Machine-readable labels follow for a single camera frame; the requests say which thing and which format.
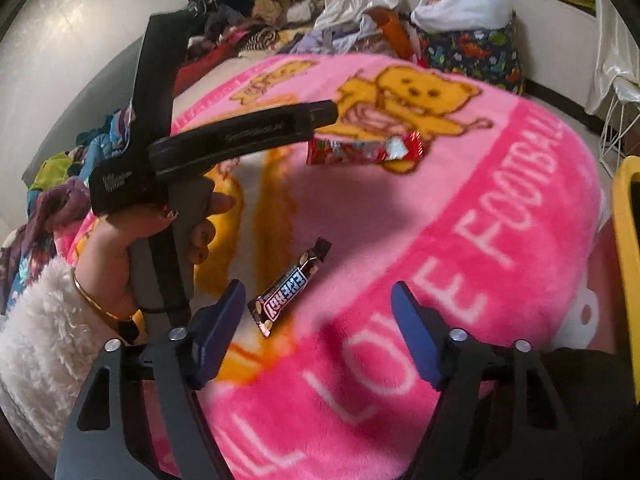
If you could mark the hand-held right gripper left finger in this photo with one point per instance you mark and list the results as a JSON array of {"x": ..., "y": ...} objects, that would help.
[{"x": 220, "y": 332}]

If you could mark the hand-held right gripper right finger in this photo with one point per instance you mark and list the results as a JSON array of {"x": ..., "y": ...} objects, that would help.
[{"x": 415, "y": 337}]

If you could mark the grey lilac crumpled cloth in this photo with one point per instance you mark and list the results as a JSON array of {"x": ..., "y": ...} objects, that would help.
[{"x": 335, "y": 37}]

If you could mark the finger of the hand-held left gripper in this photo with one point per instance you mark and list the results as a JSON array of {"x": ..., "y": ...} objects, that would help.
[
  {"x": 157, "y": 75},
  {"x": 240, "y": 135}
]

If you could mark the grey bed headboard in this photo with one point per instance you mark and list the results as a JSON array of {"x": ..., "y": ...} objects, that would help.
[{"x": 80, "y": 110}]

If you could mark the pile of clothes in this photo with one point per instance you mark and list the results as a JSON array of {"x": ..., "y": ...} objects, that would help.
[{"x": 260, "y": 5}]

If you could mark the dinosaur print laundry basket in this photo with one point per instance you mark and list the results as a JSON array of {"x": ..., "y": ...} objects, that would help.
[{"x": 470, "y": 60}]

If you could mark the brown chocolate bar wrapper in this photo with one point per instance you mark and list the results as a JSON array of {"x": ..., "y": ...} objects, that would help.
[{"x": 285, "y": 295}]

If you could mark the white plastic bag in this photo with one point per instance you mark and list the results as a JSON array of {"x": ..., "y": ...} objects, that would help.
[{"x": 470, "y": 7}]

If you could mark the yellow black trash bin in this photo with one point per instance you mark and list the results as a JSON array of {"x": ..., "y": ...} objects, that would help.
[{"x": 627, "y": 260}]

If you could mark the orange bag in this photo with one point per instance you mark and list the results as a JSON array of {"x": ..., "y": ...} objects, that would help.
[{"x": 395, "y": 35}]

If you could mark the red snack wrapper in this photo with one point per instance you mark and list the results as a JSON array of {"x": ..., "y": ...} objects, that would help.
[{"x": 360, "y": 152}]

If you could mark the person's left forearm white sleeve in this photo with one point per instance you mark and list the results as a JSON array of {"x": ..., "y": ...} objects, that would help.
[{"x": 50, "y": 340}]

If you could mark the pink bear printed blanket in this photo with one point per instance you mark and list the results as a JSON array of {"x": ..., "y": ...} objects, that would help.
[{"x": 400, "y": 210}]

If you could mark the person's left hand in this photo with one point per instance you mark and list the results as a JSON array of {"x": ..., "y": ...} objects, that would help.
[{"x": 107, "y": 260}]

